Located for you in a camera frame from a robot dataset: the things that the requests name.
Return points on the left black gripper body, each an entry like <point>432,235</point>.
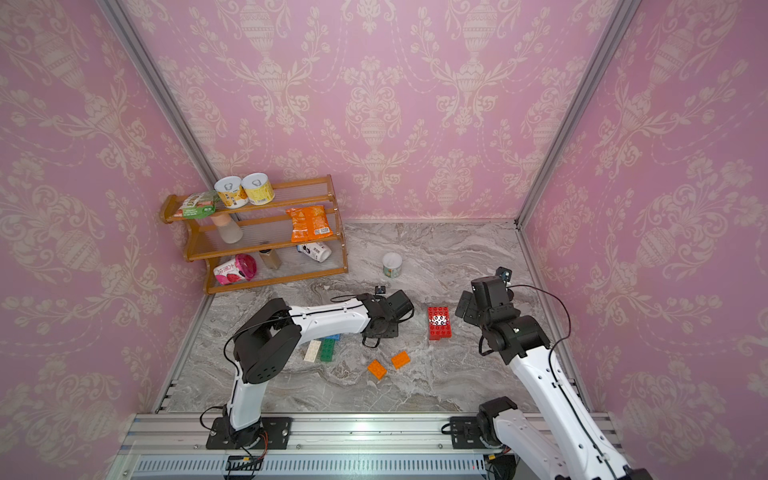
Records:
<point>390,332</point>

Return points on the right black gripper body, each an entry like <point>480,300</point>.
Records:
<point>475,299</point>

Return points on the red lego brick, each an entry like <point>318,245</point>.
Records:
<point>439,323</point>
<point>438,314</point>
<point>437,332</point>

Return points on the red lego brick front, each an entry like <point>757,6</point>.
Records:
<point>437,332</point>

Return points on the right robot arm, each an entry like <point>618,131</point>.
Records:
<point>579,450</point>

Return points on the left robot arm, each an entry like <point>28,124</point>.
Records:
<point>260,348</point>

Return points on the orange lego brick right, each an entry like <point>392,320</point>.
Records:
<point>400,360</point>

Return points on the orange lego brick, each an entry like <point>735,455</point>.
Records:
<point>377,369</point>
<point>400,360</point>

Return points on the orange lego brick front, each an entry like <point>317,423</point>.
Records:
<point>377,369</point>

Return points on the green lego brick middle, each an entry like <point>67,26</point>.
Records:
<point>326,350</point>

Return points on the white lego brick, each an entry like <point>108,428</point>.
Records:
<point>313,350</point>

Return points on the small green white-lid cup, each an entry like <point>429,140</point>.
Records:
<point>392,264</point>

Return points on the white blueberry yogurt bottle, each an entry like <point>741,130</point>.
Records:
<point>317,251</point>

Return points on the orange chips bag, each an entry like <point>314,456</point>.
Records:
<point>309,224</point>

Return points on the wooden three-tier shelf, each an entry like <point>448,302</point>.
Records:
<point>266,227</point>

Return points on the brown spice jar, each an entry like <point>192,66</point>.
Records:
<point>270,258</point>

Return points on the pink strawberry drink cup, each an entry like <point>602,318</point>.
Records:
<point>241,267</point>

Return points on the translucent plastic cup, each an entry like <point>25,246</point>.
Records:
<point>228,229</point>

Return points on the yellow-label white can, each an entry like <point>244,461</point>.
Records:
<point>258,188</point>

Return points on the orange-label white can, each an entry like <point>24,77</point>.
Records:
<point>231,192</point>

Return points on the green snack packet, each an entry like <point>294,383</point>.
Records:
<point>197,206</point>

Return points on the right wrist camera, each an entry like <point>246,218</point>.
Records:
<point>504,274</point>

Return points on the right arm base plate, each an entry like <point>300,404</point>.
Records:
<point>470,432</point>

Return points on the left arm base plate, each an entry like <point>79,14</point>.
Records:
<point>270,432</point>

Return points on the aluminium mounting rail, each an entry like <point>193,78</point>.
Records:
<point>322,444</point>

